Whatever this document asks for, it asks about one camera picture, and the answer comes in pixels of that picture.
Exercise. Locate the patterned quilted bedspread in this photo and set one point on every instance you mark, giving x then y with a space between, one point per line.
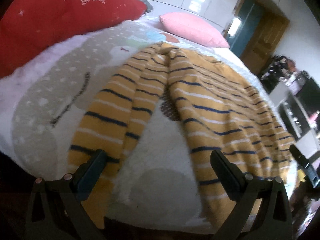
157 104

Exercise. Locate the brown wooden door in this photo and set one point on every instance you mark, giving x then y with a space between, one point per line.
264 41

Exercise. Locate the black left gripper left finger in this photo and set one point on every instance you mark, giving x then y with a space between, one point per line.
56 211

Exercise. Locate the yellow striped knit sweater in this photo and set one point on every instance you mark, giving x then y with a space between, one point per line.
218 108

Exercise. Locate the pink pillow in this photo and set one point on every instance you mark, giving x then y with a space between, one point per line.
193 28

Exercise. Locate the black television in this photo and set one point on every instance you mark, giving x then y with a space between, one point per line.
309 97

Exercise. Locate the red floral pillow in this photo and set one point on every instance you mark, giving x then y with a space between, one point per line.
31 26

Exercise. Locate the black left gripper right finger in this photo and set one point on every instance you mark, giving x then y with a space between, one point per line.
262 208

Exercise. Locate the white shelf unit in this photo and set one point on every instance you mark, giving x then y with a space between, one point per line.
296 120

